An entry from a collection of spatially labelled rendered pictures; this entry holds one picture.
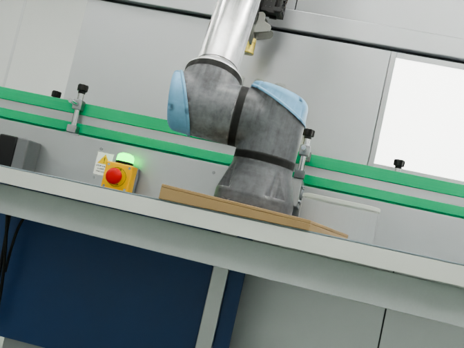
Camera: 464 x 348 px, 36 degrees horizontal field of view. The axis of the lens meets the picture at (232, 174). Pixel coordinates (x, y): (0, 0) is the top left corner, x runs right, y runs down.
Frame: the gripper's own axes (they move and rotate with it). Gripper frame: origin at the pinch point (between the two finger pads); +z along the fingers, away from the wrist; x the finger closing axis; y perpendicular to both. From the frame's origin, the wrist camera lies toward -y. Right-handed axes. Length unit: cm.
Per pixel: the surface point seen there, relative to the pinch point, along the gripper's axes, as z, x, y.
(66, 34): -65, 308, -197
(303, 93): 9.1, 11.8, 16.3
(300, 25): -10.6, 12.5, 11.2
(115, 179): 46, -26, -20
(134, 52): 5.5, 14.3, -36.7
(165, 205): 50, -65, 4
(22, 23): -67, 308, -234
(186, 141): 32.2, -13.8, -7.8
